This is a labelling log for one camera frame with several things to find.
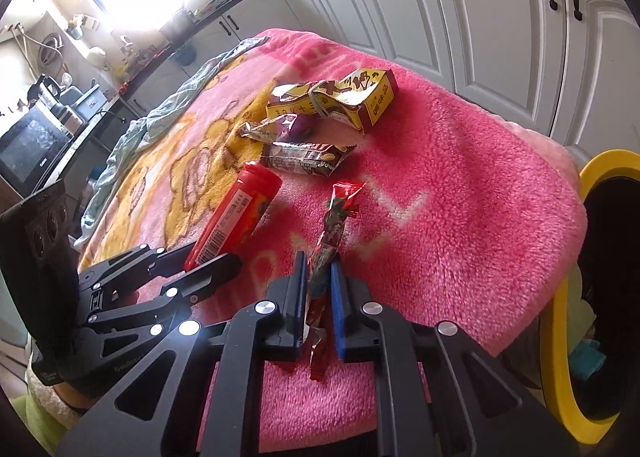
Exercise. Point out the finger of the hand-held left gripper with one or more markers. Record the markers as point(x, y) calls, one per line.
point(202, 282)
point(135, 263)

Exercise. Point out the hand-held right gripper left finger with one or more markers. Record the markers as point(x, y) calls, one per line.
point(300, 302)

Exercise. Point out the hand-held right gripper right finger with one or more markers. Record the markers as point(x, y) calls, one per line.
point(338, 312)

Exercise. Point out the red tube container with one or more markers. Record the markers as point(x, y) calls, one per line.
point(235, 217)

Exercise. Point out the red stick snack wrapper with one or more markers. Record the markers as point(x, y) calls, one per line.
point(336, 217)

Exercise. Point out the red bin with yellow rim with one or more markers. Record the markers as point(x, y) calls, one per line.
point(562, 379)

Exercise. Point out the black microwave oven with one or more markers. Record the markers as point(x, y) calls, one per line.
point(27, 149)

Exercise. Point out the brown biscuit wrapper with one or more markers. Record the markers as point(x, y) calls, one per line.
point(305, 158)

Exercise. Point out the light blue cloth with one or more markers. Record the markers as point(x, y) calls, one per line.
point(170, 104)

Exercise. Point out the person's yellow-green garment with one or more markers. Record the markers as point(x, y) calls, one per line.
point(35, 422)

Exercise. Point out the pink printed blanket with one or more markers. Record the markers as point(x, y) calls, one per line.
point(450, 187)

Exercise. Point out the purple foil wrapper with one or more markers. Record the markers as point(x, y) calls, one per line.
point(297, 129)

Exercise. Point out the small blue hanging basket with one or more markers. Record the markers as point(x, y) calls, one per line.
point(186, 56)

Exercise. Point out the crumpled yellow carton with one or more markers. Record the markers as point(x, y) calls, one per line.
point(360, 97)

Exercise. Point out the steel cooking pot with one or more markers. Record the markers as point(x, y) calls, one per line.
point(176, 26)

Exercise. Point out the white water heater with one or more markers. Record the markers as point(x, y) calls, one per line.
point(29, 9)

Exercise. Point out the white base cabinets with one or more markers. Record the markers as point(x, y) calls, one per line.
point(475, 22)

